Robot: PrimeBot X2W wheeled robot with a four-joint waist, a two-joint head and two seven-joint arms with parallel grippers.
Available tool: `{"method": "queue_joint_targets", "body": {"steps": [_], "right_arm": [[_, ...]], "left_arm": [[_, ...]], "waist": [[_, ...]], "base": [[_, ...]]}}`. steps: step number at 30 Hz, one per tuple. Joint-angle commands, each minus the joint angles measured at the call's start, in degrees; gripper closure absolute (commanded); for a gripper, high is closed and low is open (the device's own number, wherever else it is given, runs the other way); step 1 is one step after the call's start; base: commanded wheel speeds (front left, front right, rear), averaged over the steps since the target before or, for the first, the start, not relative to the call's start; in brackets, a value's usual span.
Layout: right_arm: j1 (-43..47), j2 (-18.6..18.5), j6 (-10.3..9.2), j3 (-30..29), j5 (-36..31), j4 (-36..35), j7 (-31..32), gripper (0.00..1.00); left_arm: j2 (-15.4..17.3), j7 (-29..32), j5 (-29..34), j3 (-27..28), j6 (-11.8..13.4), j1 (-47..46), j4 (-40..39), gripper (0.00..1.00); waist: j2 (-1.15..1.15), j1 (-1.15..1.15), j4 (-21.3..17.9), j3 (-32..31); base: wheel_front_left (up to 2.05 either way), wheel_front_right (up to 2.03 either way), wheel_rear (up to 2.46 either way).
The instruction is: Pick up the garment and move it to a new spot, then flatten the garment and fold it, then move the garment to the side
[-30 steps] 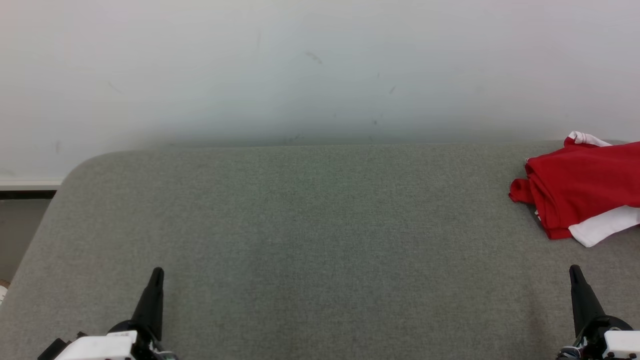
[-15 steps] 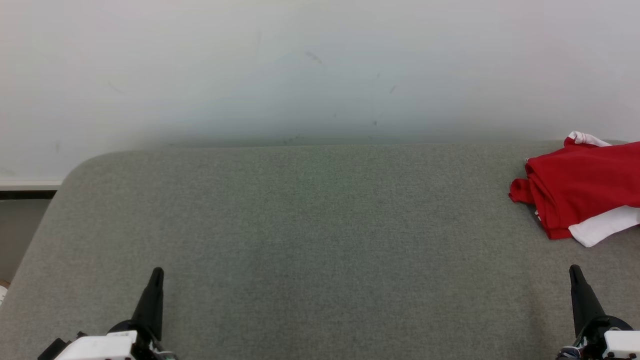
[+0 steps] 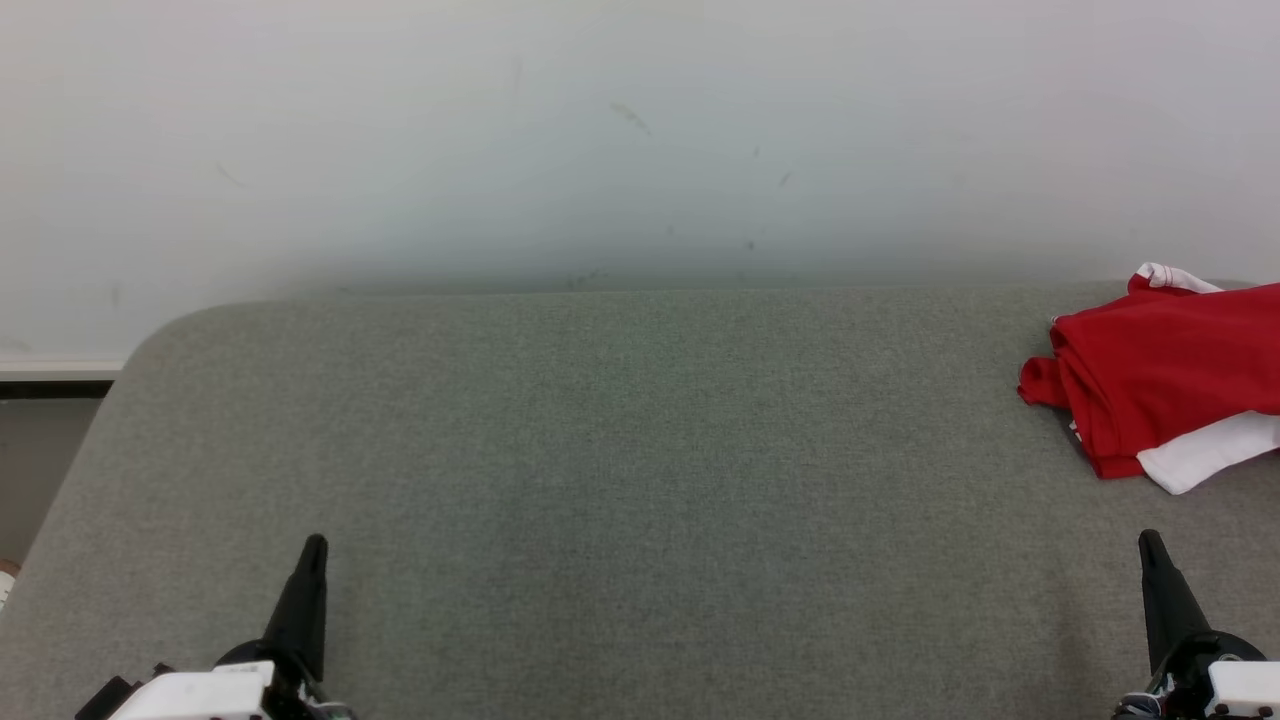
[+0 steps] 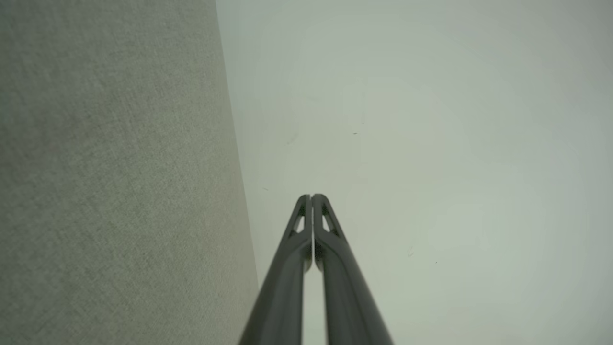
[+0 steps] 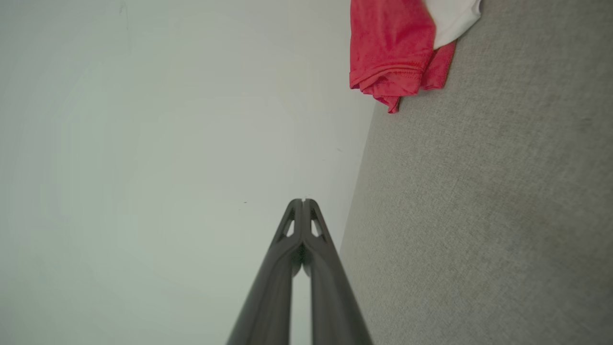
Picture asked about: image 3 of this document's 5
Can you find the red shorts with white stripe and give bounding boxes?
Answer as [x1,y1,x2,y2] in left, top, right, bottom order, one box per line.
[1128,262,1226,297]

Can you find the white wall baseboard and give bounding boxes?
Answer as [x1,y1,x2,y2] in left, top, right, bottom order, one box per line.
[0,358,126,399]

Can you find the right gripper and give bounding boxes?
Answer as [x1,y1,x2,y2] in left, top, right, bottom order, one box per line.
[1115,530,1280,720]

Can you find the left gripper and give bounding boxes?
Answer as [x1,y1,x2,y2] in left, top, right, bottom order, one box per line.
[75,533,356,720]

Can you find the red jersey with white sleeves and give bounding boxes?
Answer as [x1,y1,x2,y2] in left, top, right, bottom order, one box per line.
[1018,283,1280,496]

